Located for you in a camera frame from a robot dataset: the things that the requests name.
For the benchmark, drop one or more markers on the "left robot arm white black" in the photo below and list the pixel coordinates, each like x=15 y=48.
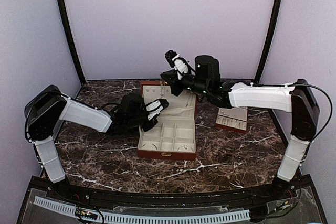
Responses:
x=50 y=106

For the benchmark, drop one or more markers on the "right black frame post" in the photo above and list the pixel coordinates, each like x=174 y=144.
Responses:
x=268 y=40

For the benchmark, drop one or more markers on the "silver necklace green beads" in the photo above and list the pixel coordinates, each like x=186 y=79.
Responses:
x=163 y=85

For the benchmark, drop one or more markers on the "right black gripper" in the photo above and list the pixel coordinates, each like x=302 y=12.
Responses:
x=172 y=74

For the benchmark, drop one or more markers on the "white slotted cable duct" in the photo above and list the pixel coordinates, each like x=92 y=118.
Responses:
x=141 y=215

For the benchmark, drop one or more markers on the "black front table rail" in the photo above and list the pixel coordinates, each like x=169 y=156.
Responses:
x=107 y=199

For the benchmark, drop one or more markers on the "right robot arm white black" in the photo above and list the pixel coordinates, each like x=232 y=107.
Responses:
x=296 y=98

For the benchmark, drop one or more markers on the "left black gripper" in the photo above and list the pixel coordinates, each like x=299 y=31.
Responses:
x=151 y=125

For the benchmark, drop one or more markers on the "left black frame post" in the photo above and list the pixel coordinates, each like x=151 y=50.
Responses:
x=70 y=41

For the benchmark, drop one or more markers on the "red jewelry tray cream insert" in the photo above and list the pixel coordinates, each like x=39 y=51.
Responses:
x=234 y=119

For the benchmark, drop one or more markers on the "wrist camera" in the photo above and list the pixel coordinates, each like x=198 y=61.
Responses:
x=155 y=107
x=178 y=63

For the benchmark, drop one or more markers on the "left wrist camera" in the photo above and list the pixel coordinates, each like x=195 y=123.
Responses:
x=155 y=107

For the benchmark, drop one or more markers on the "black frame post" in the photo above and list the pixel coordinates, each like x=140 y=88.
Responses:
x=268 y=40
x=70 y=41

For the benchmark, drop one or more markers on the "red wooden jewelry box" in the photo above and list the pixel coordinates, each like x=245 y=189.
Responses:
x=174 y=136

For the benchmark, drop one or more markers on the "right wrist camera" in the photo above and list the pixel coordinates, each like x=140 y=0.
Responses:
x=178 y=63

